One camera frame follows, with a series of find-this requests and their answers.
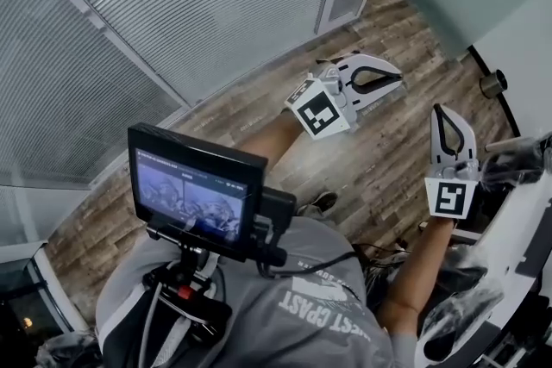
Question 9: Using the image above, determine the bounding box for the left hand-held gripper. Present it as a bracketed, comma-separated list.
[284, 53, 409, 141]

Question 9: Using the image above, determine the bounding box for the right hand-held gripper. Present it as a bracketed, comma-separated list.
[424, 103, 481, 221]

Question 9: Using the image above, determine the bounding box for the person's right forearm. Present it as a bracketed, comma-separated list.
[377, 215, 458, 335]

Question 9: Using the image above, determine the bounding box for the person's left forearm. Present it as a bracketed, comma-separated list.
[239, 109, 303, 173]

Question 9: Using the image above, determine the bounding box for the beige rod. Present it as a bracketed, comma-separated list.
[485, 136, 525, 153]

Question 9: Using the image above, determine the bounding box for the white machine with black parts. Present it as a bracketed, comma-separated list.
[416, 133, 552, 368]

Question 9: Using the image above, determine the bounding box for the grey shoe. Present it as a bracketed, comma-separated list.
[297, 190, 340, 221]

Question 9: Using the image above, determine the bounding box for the black box behind monitor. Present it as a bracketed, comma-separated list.
[258, 186, 298, 268]

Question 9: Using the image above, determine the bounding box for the black chest-mounted monitor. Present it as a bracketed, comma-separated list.
[127, 122, 269, 263]

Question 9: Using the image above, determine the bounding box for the grey printed t-shirt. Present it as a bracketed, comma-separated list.
[94, 215, 419, 368]

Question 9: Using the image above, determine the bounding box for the thin white window mullion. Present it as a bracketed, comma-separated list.
[11, 0, 193, 107]

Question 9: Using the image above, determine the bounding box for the plastic-wrapped grey bundle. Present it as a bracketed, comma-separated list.
[36, 331, 103, 368]

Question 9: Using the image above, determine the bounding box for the dark glass window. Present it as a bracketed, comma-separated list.
[0, 258, 61, 341]

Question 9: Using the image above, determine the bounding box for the steel tubular door handle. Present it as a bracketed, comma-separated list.
[479, 69, 509, 99]

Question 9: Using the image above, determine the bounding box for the thin black cable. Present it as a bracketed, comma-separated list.
[353, 242, 411, 256]

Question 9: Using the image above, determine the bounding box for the thick black cable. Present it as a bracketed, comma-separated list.
[257, 250, 359, 279]

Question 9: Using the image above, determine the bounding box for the black monitor mount, red button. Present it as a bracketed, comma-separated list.
[141, 223, 234, 344]

